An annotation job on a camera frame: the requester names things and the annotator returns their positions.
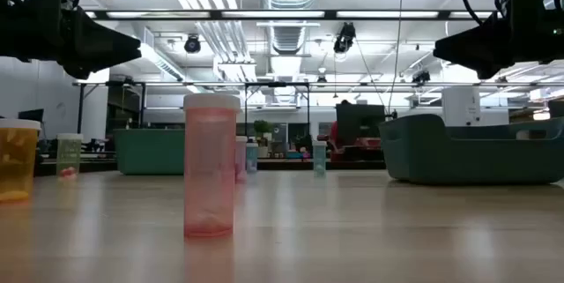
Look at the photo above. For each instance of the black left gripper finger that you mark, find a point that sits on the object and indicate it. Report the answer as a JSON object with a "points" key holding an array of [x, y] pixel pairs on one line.
{"points": [[101, 40], [83, 66]]}

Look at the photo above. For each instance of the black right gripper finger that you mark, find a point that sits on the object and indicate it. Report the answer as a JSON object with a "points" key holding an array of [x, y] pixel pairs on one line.
{"points": [[491, 66], [473, 45]]}

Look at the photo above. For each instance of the small green pill bottle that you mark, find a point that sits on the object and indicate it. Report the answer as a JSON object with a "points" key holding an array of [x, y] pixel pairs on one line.
{"points": [[69, 155]]}

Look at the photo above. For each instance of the wide yellow pill bottle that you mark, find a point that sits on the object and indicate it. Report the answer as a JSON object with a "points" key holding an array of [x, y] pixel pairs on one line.
{"points": [[17, 164]]}

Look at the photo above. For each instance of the large orange-pink pill bottle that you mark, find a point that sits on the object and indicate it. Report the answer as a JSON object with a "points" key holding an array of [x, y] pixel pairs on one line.
{"points": [[209, 164]]}

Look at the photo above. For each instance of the small pink pill bottle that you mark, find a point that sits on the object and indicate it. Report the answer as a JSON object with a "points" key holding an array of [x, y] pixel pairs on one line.
{"points": [[242, 159]]}

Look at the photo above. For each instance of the small blue pill bottle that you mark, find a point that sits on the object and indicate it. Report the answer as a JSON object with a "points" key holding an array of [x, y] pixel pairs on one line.
{"points": [[252, 157]]}

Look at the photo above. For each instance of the small teal pill bottle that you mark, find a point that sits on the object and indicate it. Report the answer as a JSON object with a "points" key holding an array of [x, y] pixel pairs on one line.
{"points": [[320, 159]]}

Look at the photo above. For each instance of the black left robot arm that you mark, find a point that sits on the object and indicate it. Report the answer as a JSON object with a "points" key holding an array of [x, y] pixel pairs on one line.
{"points": [[9, 32]]}

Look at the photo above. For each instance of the green plastic bin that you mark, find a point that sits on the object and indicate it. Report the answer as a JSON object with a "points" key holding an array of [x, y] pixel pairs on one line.
{"points": [[150, 151]]}

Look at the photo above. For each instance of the dark teal plastic bin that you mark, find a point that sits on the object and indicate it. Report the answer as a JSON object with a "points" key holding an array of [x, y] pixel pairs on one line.
{"points": [[418, 155]]}

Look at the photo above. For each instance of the white square column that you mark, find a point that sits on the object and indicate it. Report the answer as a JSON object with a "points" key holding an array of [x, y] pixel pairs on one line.
{"points": [[460, 106]]}

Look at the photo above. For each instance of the black ceiling spotlight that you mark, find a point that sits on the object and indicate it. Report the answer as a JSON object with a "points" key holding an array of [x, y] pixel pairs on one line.
{"points": [[192, 45], [344, 38], [421, 76]]}

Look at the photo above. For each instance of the dark storage shelf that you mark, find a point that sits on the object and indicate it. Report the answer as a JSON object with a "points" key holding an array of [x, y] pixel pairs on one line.
{"points": [[125, 115]]}

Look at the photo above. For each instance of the small dark monitor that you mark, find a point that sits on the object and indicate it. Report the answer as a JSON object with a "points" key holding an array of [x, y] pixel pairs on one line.
{"points": [[31, 115]]}

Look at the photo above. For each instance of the black overhead light bar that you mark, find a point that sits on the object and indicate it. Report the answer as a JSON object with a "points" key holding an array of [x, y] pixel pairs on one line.
{"points": [[216, 14]]}

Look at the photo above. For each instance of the black monitor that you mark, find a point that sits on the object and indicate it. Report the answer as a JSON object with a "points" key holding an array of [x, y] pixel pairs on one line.
{"points": [[361, 120]]}

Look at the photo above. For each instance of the person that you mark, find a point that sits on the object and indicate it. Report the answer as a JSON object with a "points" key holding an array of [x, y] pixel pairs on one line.
{"points": [[334, 135]]}

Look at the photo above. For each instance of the green potted plant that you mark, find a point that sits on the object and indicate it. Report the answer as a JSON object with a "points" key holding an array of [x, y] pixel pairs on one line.
{"points": [[263, 128]]}

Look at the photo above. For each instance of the black metal workstation frame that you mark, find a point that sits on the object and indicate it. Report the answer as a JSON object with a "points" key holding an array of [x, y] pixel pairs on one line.
{"points": [[276, 84]]}

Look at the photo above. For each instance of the black aluminium table frame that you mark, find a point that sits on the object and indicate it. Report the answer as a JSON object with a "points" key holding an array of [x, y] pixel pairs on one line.
{"points": [[286, 165]]}

